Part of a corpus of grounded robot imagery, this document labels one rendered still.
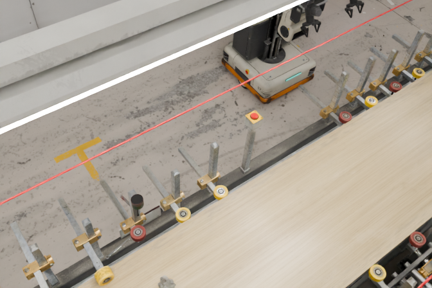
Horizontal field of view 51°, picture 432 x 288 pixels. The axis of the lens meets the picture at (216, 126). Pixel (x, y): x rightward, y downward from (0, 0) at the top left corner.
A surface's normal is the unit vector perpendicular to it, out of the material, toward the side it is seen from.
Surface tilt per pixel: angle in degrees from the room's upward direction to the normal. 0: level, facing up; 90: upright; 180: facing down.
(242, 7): 61
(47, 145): 0
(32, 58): 90
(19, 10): 90
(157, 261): 0
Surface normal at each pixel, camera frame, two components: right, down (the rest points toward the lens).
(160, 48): 0.54, 0.25
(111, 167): 0.05, -0.63
